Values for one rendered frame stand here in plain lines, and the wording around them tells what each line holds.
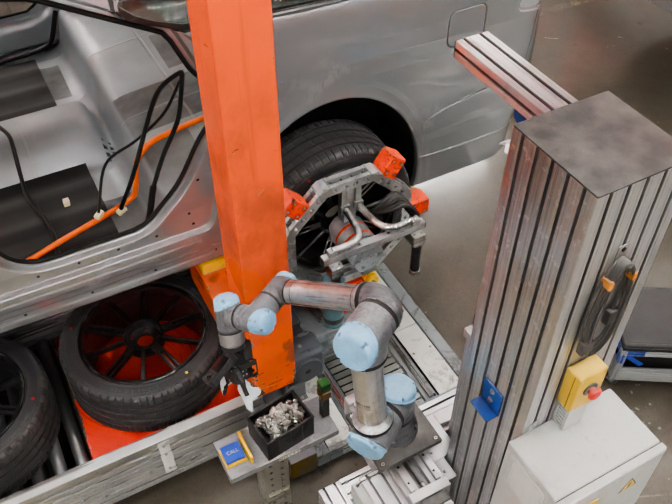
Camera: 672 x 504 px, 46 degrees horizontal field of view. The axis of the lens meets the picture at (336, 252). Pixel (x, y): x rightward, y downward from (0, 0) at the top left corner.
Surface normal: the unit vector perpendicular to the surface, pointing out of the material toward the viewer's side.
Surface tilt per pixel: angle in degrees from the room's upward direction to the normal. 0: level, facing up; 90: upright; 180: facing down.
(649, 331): 0
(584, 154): 0
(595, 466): 0
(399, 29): 90
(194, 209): 90
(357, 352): 82
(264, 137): 90
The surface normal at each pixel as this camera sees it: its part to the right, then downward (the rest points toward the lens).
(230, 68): 0.47, 0.63
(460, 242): 0.00, -0.70
